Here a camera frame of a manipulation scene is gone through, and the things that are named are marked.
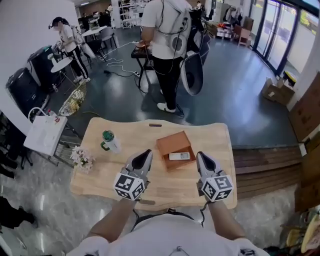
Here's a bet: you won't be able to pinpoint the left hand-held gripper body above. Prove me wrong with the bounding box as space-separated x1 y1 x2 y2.
113 165 151 202

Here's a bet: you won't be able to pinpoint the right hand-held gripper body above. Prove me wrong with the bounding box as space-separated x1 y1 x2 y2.
196 169 234 203

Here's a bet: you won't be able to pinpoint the white remote control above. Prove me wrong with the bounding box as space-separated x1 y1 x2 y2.
168 152 191 161

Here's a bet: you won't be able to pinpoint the brown storage box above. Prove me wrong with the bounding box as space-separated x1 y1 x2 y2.
156 130 197 172

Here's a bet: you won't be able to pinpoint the person's right forearm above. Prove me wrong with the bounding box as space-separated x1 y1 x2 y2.
206 200 248 241

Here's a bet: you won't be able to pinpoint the person's left forearm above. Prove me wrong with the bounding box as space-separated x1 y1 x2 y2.
86 197 138 243

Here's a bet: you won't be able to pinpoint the white tumbler with green lid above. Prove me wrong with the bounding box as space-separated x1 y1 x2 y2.
100 129 122 154

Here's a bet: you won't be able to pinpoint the white flower bouquet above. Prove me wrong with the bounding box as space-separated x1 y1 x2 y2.
69 145 96 175

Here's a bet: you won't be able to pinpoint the dark wooden steps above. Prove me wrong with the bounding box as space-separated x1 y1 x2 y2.
232 144 305 200

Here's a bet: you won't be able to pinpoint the person's white shirt torso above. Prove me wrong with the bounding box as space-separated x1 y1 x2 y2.
66 212 272 256

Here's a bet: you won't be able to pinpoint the white paper bag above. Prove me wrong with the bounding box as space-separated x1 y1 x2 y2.
23 106 69 157

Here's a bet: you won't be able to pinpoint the clear bottle with red cap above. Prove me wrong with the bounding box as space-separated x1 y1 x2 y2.
46 108 62 124

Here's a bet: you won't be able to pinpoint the open cardboard boxes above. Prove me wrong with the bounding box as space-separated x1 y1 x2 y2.
261 76 296 106

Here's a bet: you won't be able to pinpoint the large cardboard box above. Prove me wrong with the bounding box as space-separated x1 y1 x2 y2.
288 79 320 144

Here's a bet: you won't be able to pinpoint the black folding stand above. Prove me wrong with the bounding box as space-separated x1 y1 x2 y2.
130 46 154 89

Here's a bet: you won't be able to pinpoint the small white round table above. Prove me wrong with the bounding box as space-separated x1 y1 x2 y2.
50 57 73 74

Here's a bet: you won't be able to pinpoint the black cabinet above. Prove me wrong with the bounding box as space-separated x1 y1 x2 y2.
5 67 50 118
26 45 67 94

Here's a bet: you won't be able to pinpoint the white shelf unit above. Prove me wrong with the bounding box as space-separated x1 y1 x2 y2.
111 0 145 30

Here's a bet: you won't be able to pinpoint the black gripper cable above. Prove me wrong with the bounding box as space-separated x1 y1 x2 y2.
199 201 211 229
130 208 141 232

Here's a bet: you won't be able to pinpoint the metal wire rack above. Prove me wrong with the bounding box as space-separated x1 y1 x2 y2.
51 124 83 167

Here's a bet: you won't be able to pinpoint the gold wire basket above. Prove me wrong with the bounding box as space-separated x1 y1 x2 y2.
58 80 88 117

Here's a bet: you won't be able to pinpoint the white power strip cable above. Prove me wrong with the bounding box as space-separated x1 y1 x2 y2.
98 41 141 77

